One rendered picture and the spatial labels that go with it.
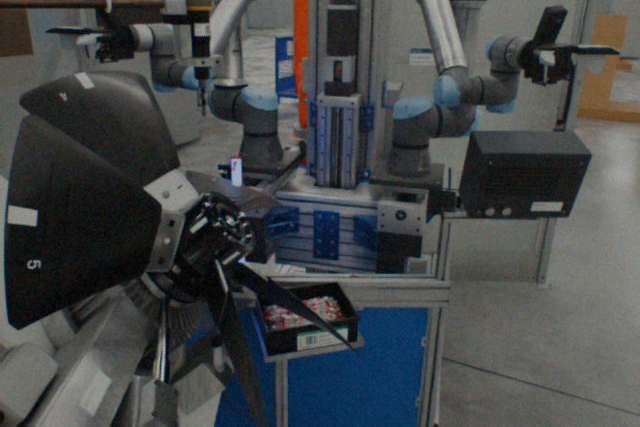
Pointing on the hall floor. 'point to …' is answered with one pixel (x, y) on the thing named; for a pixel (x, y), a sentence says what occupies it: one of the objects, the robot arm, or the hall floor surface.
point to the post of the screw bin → (280, 393)
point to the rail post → (432, 366)
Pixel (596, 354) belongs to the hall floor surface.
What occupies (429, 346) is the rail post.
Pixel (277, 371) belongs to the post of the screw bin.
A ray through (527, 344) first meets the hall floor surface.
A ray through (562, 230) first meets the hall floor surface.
